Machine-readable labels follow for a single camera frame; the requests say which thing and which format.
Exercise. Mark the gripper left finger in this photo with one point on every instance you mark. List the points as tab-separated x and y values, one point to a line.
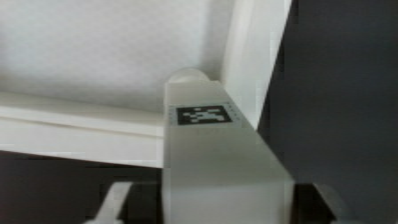
108	215

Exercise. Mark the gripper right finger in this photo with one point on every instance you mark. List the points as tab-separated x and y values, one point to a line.
337	204

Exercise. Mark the white leg with tags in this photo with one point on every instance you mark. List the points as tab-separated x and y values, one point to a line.
227	184

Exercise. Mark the white desk top tray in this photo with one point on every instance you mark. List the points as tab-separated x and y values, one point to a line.
93	52

